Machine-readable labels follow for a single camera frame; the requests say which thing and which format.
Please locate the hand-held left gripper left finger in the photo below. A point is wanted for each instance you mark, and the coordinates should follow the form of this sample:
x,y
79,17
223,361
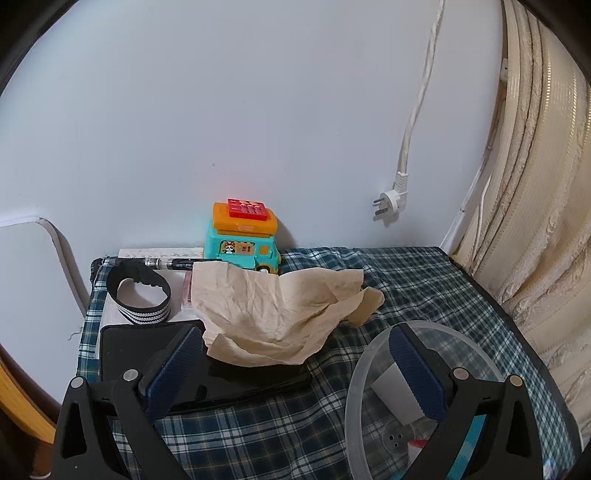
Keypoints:
x,y
178,369

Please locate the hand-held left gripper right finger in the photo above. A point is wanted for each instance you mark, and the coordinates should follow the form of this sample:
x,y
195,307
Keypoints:
x,y
415,374

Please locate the clear plastic bowl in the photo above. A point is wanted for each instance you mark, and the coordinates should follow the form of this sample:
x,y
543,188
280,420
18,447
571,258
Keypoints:
x,y
364,369

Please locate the red and white packet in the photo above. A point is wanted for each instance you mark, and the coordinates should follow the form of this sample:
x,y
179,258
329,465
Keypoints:
x,y
415,444

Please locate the blue cloth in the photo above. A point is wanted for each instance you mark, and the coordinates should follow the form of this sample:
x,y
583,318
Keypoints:
x,y
475,431

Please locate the black notebook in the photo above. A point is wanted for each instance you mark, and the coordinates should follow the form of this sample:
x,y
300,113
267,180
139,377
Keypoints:
x,y
120,355

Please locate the black striped elastic band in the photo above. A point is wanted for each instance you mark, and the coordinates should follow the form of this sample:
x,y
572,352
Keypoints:
x,y
138,316

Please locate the pink flat item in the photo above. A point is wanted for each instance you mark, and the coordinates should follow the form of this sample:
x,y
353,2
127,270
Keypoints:
x,y
187,295

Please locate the white paper pad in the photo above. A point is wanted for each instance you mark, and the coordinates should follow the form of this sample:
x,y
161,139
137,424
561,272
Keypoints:
x,y
111,314

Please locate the blue plaid tablecloth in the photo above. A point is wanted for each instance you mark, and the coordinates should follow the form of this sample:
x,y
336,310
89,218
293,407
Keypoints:
x,y
415,286

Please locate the beige crumpled cloth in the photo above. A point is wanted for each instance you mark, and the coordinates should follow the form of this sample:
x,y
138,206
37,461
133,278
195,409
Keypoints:
x,y
258,314

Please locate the black pen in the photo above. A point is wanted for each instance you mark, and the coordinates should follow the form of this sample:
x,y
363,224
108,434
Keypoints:
x,y
184,264

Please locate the teal and orange toy bus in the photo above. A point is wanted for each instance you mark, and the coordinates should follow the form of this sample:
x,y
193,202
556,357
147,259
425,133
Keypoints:
x,y
240,249

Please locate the wooden furniture edge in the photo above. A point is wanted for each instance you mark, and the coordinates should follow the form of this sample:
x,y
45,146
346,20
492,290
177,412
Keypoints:
x,y
23,410

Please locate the beige patterned curtain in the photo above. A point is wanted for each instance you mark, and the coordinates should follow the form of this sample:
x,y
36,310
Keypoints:
x,y
531,184

